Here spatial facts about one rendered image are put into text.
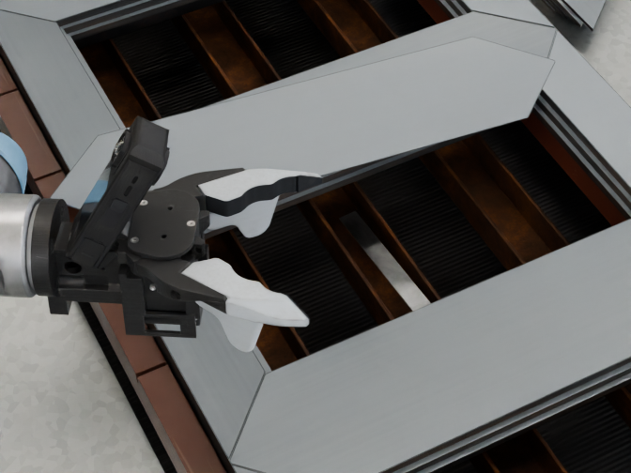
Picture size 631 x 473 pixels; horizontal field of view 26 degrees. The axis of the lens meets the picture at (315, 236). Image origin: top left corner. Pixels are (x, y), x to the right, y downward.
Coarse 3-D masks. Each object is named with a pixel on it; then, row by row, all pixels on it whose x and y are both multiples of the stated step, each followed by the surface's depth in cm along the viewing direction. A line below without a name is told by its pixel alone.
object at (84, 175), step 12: (96, 144) 186; (84, 156) 185; (96, 156) 185; (72, 168) 184; (84, 168) 184; (96, 168) 184; (72, 180) 182; (84, 180) 182; (96, 180) 182; (72, 192) 181; (84, 192) 181
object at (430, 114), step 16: (384, 64) 197; (400, 64) 197; (416, 64) 197; (384, 80) 195; (400, 80) 195; (416, 80) 195; (432, 80) 195; (400, 96) 193; (416, 96) 193; (432, 96) 193; (448, 96) 193; (400, 112) 190; (416, 112) 190; (432, 112) 190; (448, 112) 190; (416, 128) 188; (432, 128) 188; (448, 128) 188; (464, 128) 188; (432, 144) 186
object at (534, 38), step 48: (144, 0) 208; (192, 0) 211; (0, 48) 201; (384, 48) 199; (528, 48) 199; (240, 96) 193; (576, 144) 189; (288, 192) 183; (624, 192) 183; (576, 384) 162; (624, 384) 165; (240, 432) 157; (480, 432) 159
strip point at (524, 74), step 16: (480, 48) 199; (496, 48) 199; (512, 48) 199; (496, 64) 197; (512, 64) 197; (528, 64) 197; (544, 64) 197; (512, 80) 195; (528, 80) 195; (544, 80) 195; (512, 96) 193; (528, 96) 193; (528, 112) 190
